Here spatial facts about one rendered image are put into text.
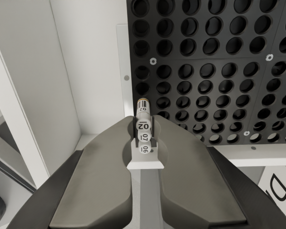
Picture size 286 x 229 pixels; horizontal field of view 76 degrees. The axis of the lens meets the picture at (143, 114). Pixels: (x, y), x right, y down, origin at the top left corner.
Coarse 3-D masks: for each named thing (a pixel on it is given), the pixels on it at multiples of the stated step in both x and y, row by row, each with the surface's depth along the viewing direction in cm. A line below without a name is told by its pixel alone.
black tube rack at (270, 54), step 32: (160, 0) 16; (192, 0) 15; (224, 0) 13; (256, 0) 13; (160, 32) 16; (192, 32) 14; (224, 32) 14; (256, 32) 14; (160, 64) 15; (192, 64) 15; (224, 64) 15; (256, 64) 15; (160, 96) 16; (192, 96) 16; (224, 96) 19; (256, 96) 16; (192, 128) 18; (224, 128) 18; (256, 128) 19
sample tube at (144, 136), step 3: (138, 132) 17; (141, 132) 17; (144, 132) 17; (147, 132) 17; (150, 132) 17; (138, 135) 17; (141, 135) 17; (144, 135) 17; (147, 135) 17; (150, 135) 17; (138, 138) 17; (141, 138) 17; (144, 138) 17; (147, 138) 17; (150, 138) 17; (141, 141) 17; (144, 141) 17; (147, 141) 17
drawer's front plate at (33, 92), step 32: (0, 0) 12; (32, 0) 15; (0, 32) 12; (32, 32) 15; (0, 64) 12; (32, 64) 15; (64, 64) 21; (0, 96) 13; (32, 96) 15; (64, 96) 21; (32, 128) 15; (64, 128) 21; (32, 160) 16; (64, 160) 20
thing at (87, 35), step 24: (72, 0) 18; (96, 0) 18; (120, 0) 18; (72, 24) 19; (96, 24) 19; (72, 48) 20; (96, 48) 20; (72, 72) 22; (96, 72) 22; (96, 96) 23; (120, 96) 23; (96, 120) 25; (264, 144) 23; (144, 168) 21
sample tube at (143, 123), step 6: (138, 102) 16; (144, 102) 16; (138, 108) 15; (144, 108) 15; (138, 114) 14; (144, 114) 14; (138, 120) 13; (144, 120) 13; (150, 120) 14; (138, 126) 14; (144, 126) 14; (150, 126) 14
